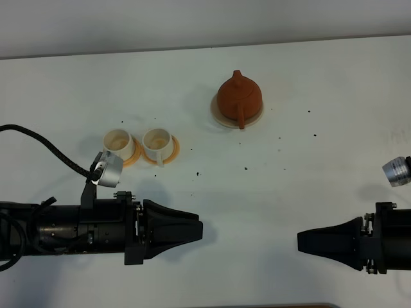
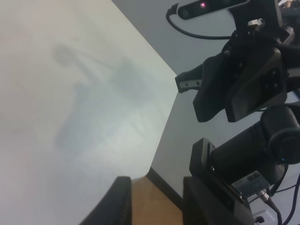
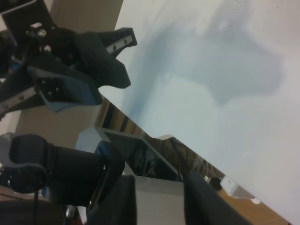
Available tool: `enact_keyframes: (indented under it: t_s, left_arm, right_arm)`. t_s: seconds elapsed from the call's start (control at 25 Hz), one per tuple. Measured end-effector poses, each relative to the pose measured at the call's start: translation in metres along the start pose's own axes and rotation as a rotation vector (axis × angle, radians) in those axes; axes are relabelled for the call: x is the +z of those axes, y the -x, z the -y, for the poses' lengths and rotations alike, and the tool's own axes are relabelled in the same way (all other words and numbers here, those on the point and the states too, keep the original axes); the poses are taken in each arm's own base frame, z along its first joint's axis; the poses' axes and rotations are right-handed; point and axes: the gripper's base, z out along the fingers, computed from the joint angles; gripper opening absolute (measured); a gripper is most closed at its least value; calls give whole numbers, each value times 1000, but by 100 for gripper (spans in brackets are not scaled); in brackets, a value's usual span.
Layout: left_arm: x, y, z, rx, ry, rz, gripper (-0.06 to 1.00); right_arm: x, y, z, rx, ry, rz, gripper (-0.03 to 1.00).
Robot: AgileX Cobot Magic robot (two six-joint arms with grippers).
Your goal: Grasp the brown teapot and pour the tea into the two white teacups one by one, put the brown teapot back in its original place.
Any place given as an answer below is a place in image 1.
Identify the right orange saucer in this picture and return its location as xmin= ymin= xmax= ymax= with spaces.
xmin=141 ymin=135 xmax=180 ymax=165

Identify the left orange saucer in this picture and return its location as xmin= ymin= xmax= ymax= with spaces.
xmin=123 ymin=137 xmax=142 ymax=167

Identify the orange saucer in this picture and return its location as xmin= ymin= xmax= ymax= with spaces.
xmin=141 ymin=135 xmax=180 ymax=165
xmin=123 ymin=137 xmax=142 ymax=167

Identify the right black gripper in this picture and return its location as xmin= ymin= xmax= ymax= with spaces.
xmin=297 ymin=202 xmax=401 ymax=275

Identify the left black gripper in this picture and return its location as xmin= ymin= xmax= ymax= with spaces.
xmin=78 ymin=191 xmax=203 ymax=265

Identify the left white teacup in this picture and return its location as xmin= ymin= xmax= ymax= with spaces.
xmin=103 ymin=129 xmax=135 ymax=160

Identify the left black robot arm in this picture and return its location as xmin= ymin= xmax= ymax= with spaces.
xmin=1 ymin=191 xmax=203 ymax=265

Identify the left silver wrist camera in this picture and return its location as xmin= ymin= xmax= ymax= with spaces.
xmin=91 ymin=151 xmax=123 ymax=188

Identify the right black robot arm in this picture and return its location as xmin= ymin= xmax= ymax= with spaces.
xmin=297 ymin=202 xmax=410 ymax=275

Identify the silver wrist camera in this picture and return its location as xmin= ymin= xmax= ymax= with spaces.
xmin=91 ymin=151 xmax=123 ymax=188
xmin=382 ymin=156 xmax=411 ymax=187

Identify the left braided black cable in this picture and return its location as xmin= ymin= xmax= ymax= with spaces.
xmin=0 ymin=124 xmax=97 ymax=181

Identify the white teacup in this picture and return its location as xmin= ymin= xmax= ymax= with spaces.
xmin=103 ymin=129 xmax=135 ymax=160
xmin=142 ymin=128 xmax=175 ymax=167

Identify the right white teacup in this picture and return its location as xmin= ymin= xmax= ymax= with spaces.
xmin=142 ymin=128 xmax=175 ymax=167

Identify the brown clay teapot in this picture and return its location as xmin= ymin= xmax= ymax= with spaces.
xmin=216 ymin=70 xmax=263 ymax=130

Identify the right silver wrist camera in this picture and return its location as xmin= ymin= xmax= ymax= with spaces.
xmin=382 ymin=156 xmax=411 ymax=187

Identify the beige round teapot saucer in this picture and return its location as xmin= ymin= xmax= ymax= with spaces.
xmin=210 ymin=95 xmax=264 ymax=129

